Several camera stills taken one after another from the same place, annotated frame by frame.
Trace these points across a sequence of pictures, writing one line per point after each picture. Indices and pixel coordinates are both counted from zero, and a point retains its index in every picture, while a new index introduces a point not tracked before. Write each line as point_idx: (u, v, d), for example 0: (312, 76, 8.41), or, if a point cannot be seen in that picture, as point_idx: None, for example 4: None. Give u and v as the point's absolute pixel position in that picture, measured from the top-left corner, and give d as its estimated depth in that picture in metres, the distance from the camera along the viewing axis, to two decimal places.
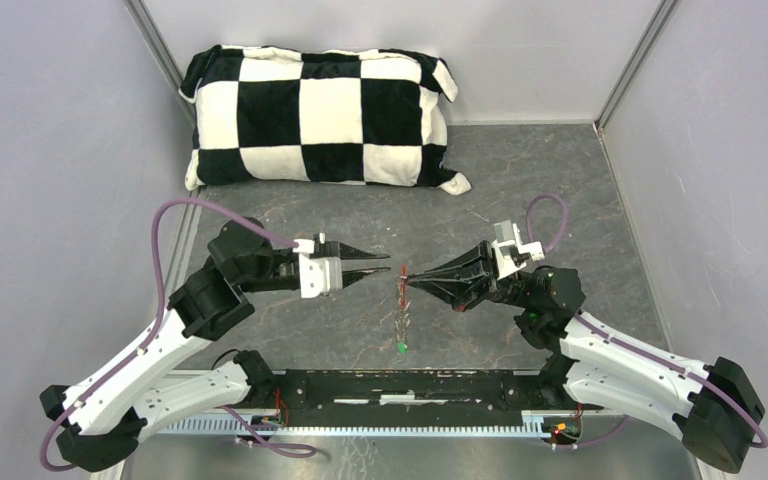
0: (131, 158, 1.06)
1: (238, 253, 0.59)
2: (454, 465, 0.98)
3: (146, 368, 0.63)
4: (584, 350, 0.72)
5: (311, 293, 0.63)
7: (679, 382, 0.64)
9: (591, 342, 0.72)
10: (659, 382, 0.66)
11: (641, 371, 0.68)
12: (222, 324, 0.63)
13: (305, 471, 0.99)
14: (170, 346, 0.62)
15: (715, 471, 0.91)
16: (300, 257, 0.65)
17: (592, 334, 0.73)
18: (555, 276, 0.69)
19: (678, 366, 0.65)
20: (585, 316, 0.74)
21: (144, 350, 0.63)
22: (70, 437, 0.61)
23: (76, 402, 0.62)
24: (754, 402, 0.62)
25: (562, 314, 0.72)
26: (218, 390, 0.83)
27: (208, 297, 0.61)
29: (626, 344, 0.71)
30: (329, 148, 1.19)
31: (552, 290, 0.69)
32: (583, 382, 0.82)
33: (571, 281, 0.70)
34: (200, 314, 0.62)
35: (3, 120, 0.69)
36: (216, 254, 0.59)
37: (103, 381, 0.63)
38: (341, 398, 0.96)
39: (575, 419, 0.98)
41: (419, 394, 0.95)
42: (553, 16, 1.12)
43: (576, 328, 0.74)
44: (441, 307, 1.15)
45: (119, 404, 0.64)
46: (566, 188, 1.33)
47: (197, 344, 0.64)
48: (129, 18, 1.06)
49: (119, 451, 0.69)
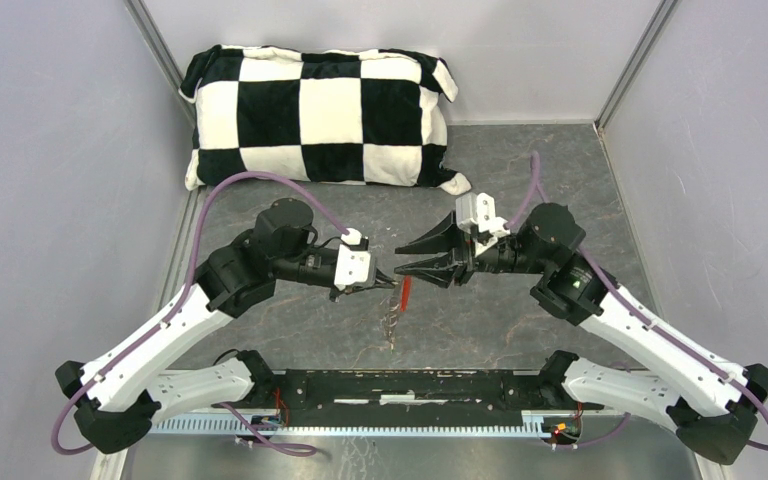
0: (131, 158, 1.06)
1: (287, 226, 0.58)
2: (454, 465, 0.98)
3: (169, 341, 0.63)
4: (617, 332, 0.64)
5: (348, 280, 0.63)
7: (718, 385, 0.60)
9: (628, 325, 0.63)
10: (697, 383, 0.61)
11: (679, 368, 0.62)
12: (246, 299, 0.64)
13: (305, 470, 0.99)
14: (194, 319, 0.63)
15: (715, 471, 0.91)
16: (341, 245, 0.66)
17: (631, 316, 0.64)
18: (535, 211, 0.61)
19: (722, 371, 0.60)
20: (621, 291, 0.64)
21: (167, 323, 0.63)
22: (89, 410, 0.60)
23: (96, 376, 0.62)
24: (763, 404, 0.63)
25: (562, 254, 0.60)
26: (225, 384, 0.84)
27: (233, 272, 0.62)
29: (668, 335, 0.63)
30: (329, 148, 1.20)
31: (534, 226, 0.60)
32: (580, 380, 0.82)
33: (552, 212, 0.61)
34: (224, 288, 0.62)
35: (3, 121, 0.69)
36: (263, 224, 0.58)
37: (125, 355, 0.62)
38: (341, 398, 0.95)
39: (575, 419, 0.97)
41: (419, 394, 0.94)
42: (553, 17, 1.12)
43: (610, 303, 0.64)
44: (441, 307, 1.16)
45: (137, 380, 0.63)
46: (566, 188, 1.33)
47: (219, 319, 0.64)
48: (130, 18, 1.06)
49: (134, 433, 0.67)
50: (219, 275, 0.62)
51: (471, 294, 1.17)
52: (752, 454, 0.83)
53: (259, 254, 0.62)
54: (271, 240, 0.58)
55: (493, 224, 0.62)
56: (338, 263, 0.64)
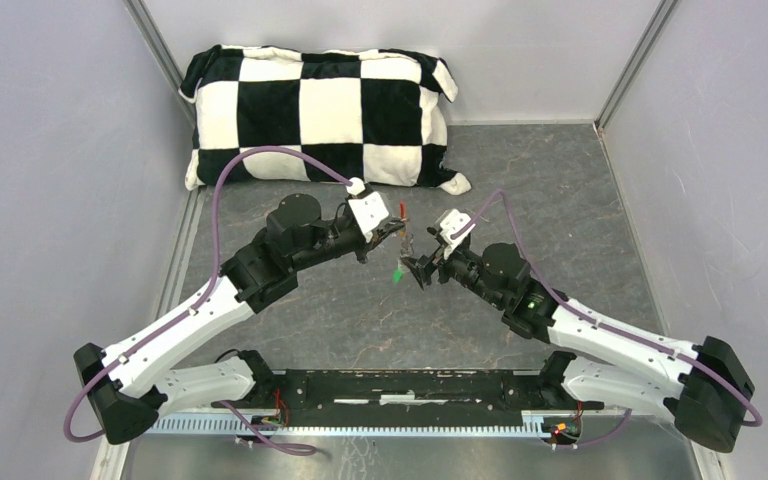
0: (131, 157, 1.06)
1: (299, 224, 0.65)
2: (454, 465, 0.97)
3: (197, 327, 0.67)
4: (572, 337, 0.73)
5: (374, 222, 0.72)
7: (668, 364, 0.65)
9: (580, 328, 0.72)
10: (651, 366, 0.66)
11: (633, 357, 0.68)
12: (270, 294, 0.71)
13: (305, 470, 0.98)
14: (223, 307, 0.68)
15: (715, 470, 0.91)
16: (350, 201, 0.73)
17: (579, 320, 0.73)
18: (488, 249, 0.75)
19: (668, 349, 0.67)
20: (570, 302, 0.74)
21: (195, 310, 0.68)
22: (113, 389, 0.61)
23: (120, 357, 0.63)
24: (745, 380, 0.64)
25: (513, 285, 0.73)
26: (228, 381, 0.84)
27: (256, 269, 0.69)
29: (613, 329, 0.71)
30: (329, 148, 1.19)
31: (486, 262, 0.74)
32: (579, 378, 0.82)
33: (499, 251, 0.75)
34: (251, 283, 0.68)
35: (3, 120, 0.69)
36: (276, 224, 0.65)
37: (150, 339, 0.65)
38: (341, 398, 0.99)
39: (575, 418, 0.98)
41: (419, 394, 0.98)
42: (552, 16, 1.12)
43: (561, 314, 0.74)
44: (441, 307, 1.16)
45: (159, 366, 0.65)
46: (566, 188, 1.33)
47: (242, 311, 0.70)
48: (130, 18, 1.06)
49: (140, 425, 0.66)
50: (238, 275, 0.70)
51: (471, 294, 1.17)
52: (752, 454, 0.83)
53: (275, 251, 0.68)
54: (289, 235, 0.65)
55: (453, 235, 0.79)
56: (358, 213, 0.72)
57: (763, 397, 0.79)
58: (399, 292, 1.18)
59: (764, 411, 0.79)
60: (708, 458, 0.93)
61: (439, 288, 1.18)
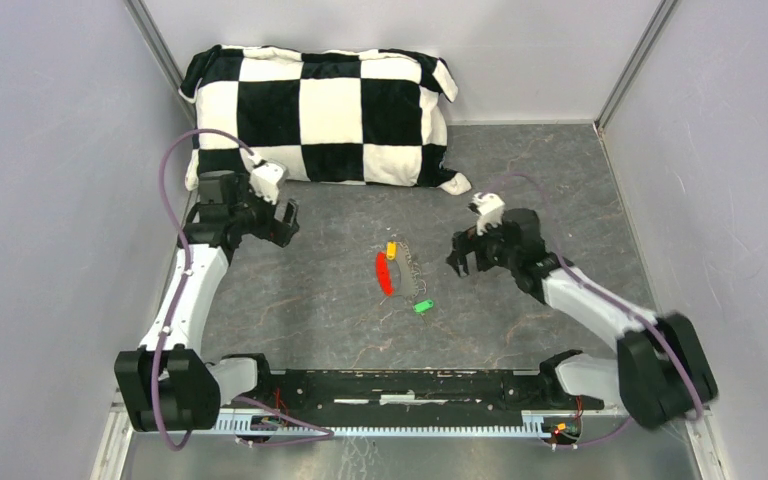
0: (131, 157, 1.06)
1: (225, 176, 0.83)
2: (454, 465, 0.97)
3: (202, 279, 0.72)
4: (559, 290, 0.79)
5: (281, 173, 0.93)
7: (625, 322, 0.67)
9: (566, 285, 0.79)
10: (610, 320, 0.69)
11: (598, 311, 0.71)
12: (232, 241, 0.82)
13: (305, 471, 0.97)
14: (206, 257, 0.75)
15: (716, 471, 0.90)
16: (253, 171, 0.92)
17: (569, 278, 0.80)
18: (511, 211, 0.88)
19: (627, 308, 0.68)
20: (571, 268, 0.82)
21: (190, 270, 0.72)
22: (179, 354, 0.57)
23: (163, 329, 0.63)
24: (704, 370, 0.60)
25: (523, 235, 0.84)
26: (240, 366, 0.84)
27: (205, 228, 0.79)
29: (594, 288, 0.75)
30: (329, 148, 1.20)
31: (506, 216, 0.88)
32: (566, 362, 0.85)
33: (516, 212, 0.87)
34: (211, 236, 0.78)
35: (3, 122, 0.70)
36: (209, 180, 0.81)
37: (177, 305, 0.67)
38: (341, 398, 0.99)
39: (575, 418, 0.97)
41: (418, 393, 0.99)
42: (553, 17, 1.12)
43: (559, 275, 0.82)
44: (441, 308, 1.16)
45: (197, 324, 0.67)
46: (566, 188, 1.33)
47: (221, 259, 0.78)
48: (130, 18, 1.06)
49: (213, 401, 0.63)
50: (196, 240, 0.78)
51: (471, 294, 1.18)
52: (751, 454, 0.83)
53: (217, 208, 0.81)
54: (229, 183, 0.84)
55: (487, 206, 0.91)
56: (264, 174, 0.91)
57: (763, 397, 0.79)
58: (399, 292, 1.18)
59: (763, 411, 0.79)
60: (708, 459, 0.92)
61: (439, 287, 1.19)
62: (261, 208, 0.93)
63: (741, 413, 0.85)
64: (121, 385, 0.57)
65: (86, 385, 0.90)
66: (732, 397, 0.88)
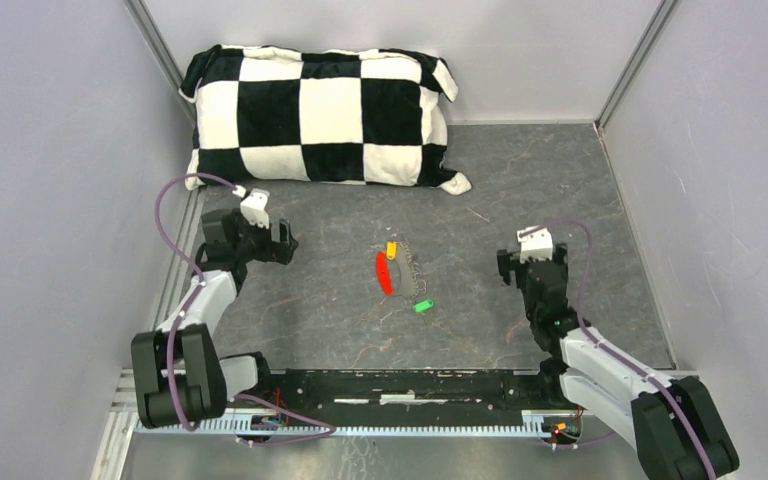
0: (131, 157, 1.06)
1: (223, 214, 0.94)
2: (454, 465, 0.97)
3: (214, 289, 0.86)
4: (576, 350, 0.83)
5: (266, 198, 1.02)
7: (640, 383, 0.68)
9: (582, 345, 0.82)
10: (625, 382, 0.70)
11: (612, 372, 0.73)
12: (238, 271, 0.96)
13: (305, 470, 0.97)
14: (215, 279, 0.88)
15: None
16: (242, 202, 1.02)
17: (587, 339, 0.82)
18: (538, 267, 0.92)
19: (642, 371, 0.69)
20: (589, 329, 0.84)
21: (203, 282, 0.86)
22: (193, 329, 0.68)
23: (180, 314, 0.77)
24: (722, 436, 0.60)
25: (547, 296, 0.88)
26: (242, 363, 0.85)
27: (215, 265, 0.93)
29: (611, 351, 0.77)
30: (329, 148, 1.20)
31: (530, 271, 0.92)
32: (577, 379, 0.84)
33: (544, 267, 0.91)
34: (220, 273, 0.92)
35: (3, 123, 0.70)
36: (211, 222, 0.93)
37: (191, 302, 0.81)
38: (342, 398, 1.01)
39: (575, 418, 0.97)
41: (419, 393, 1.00)
42: (553, 18, 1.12)
43: (575, 335, 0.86)
44: (441, 308, 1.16)
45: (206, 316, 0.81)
46: (566, 188, 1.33)
47: (230, 285, 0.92)
48: (130, 18, 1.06)
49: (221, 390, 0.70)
50: None
51: (471, 294, 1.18)
52: (751, 454, 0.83)
53: (220, 244, 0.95)
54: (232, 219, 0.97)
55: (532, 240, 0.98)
56: (251, 203, 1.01)
57: (764, 397, 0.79)
58: (399, 292, 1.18)
59: (764, 411, 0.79)
60: None
61: (438, 287, 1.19)
62: (262, 234, 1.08)
63: (742, 413, 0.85)
64: (137, 362, 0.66)
65: (86, 386, 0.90)
66: (732, 398, 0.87)
